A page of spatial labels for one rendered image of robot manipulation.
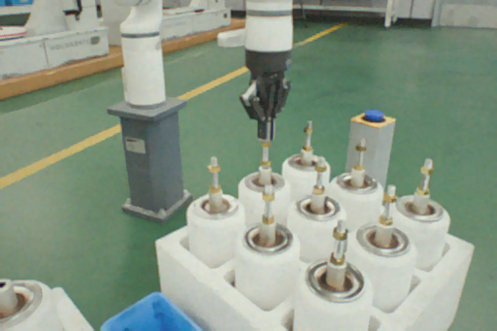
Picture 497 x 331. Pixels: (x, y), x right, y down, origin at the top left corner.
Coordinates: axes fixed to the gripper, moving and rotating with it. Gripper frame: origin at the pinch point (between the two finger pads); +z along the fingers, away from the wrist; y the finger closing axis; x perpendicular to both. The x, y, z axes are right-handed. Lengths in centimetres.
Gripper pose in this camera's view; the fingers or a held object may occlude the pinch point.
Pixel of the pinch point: (266, 129)
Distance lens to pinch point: 68.5
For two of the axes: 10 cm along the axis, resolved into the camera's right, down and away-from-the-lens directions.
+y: 5.7, -3.2, 7.5
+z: 0.0, 9.2, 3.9
